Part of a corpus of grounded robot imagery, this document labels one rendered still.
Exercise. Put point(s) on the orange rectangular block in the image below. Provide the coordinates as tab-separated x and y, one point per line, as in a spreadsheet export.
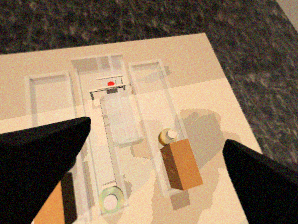
60	206
180	165

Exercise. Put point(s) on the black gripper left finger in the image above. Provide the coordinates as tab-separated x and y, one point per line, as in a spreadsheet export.
32	163

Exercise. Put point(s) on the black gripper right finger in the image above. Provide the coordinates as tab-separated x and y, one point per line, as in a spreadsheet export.
266	189

